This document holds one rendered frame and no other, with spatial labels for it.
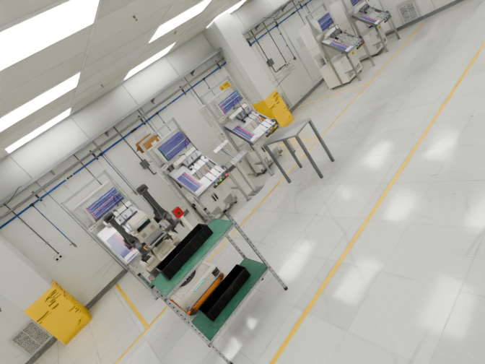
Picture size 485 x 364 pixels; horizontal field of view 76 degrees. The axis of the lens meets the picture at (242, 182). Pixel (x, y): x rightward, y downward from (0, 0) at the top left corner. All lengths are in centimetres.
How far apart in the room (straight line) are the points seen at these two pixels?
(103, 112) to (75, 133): 67
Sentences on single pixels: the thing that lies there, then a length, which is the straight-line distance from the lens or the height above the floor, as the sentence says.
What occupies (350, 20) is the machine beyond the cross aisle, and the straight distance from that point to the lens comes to 964.
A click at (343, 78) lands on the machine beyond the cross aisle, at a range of 845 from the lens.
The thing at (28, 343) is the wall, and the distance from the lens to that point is 707.
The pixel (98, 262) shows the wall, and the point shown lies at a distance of 677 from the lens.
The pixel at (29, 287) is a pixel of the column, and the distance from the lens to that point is 625.
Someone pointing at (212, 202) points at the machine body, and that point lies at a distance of 552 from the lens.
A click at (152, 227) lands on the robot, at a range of 369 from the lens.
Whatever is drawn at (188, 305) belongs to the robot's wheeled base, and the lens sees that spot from 396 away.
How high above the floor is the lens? 212
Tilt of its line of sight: 19 degrees down
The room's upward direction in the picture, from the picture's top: 36 degrees counter-clockwise
